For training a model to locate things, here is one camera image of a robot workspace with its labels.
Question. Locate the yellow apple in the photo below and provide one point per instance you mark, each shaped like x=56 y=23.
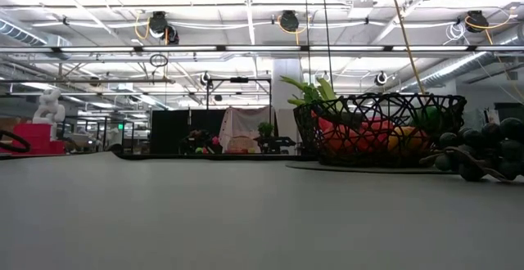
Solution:
x=397 y=141

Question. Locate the black monitor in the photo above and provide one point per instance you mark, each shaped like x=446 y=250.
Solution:
x=507 y=111

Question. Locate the black partition panel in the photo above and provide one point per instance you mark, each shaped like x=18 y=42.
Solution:
x=172 y=131

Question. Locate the small green potted plant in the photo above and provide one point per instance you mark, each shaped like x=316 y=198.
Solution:
x=265 y=129

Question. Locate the cloth covered stand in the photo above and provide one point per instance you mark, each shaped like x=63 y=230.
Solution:
x=243 y=124

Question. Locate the round grey mat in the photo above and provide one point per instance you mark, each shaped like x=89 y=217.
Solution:
x=311 y=166

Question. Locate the dark grape bunch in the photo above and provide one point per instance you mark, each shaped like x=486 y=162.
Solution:
x=491 y=147

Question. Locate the orange-red tomato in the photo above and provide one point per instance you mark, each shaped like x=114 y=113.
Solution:
x=341 y=139

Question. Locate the black metal frame stand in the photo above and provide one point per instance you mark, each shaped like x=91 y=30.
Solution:
x=239 y=80

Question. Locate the red and yellow mango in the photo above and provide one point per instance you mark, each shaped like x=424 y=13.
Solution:
x=417 y=139

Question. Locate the black cart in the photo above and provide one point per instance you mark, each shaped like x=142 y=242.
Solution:
x=278 y=142

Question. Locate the green lime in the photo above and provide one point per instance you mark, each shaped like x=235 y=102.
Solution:
x=427 y=116

